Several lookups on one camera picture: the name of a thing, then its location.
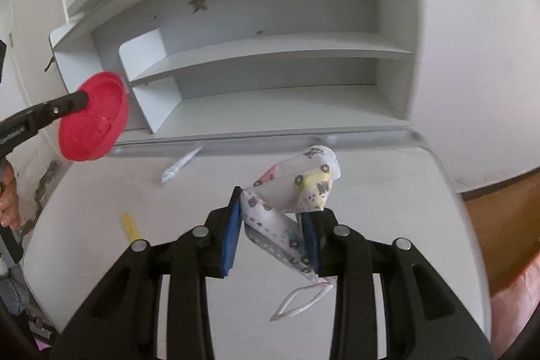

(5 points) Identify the person's left hand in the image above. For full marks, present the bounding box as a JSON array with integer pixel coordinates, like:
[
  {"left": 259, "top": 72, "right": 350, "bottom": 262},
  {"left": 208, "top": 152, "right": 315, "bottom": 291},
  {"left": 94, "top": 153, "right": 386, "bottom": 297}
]
[{"left": 0, "top": 159, "right": 23, "bottom": 231}]

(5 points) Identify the red plastic lid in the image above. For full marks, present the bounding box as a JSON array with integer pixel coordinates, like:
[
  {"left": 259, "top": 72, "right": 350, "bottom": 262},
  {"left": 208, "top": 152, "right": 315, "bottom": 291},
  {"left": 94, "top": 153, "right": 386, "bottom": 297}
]
[{"left": 58, "top": 72, "right": 131, "bottom": 163}]

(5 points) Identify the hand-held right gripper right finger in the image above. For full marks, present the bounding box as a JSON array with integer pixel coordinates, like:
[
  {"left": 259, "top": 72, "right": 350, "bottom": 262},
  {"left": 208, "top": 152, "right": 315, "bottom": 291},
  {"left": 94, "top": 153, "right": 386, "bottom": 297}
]
[{"left": 301, "top": 210, "right": 495, "bottom": 360}]

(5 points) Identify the yellow plastic tube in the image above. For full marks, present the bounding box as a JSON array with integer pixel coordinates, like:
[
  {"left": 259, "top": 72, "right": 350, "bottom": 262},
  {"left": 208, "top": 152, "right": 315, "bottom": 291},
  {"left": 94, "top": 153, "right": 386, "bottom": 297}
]
[{"left": 121, "top": 212, "right": 143, "bottom": 243}]

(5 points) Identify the printed white face mask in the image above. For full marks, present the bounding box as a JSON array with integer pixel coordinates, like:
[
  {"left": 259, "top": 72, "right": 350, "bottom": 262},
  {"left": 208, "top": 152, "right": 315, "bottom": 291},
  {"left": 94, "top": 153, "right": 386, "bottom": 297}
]
[{"left": 240, "top": 145, "right": 342, "bottom": 322}]

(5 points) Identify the grey desk shelf unit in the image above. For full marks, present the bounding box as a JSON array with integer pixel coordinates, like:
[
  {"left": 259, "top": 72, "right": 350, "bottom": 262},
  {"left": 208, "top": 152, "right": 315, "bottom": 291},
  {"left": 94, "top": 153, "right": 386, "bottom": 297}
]
[{"left": 48, "top": 0, "right": 423, "bottom": 146}]

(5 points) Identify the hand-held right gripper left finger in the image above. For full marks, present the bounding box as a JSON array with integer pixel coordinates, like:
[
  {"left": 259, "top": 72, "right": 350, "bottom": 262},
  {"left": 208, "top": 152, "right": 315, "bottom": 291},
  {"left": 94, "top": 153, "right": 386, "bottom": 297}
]
[{"left": 50, "top": 186, "right": 244, "bottom": 360}]

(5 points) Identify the grey cloth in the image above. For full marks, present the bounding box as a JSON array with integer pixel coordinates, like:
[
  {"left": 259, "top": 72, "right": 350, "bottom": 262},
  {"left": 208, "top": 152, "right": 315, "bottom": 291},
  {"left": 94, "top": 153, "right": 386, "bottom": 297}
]
[{"left": 0, "top": 279, "right": 29, "bottom": 315}]

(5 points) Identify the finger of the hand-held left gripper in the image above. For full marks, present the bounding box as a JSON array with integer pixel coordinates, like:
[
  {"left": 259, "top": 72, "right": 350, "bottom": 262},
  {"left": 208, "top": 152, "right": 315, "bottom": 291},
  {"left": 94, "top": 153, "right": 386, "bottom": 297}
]
[{"left": 30, "top": 89, "right": 90, "bottom": 121}]

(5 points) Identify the white toothbrush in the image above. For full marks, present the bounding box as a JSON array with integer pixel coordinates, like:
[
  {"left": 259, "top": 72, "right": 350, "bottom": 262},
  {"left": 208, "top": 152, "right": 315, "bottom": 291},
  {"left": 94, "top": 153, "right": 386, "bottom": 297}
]
[{"left": 161, "top": 146, "right": 204, "bottom": 184}]

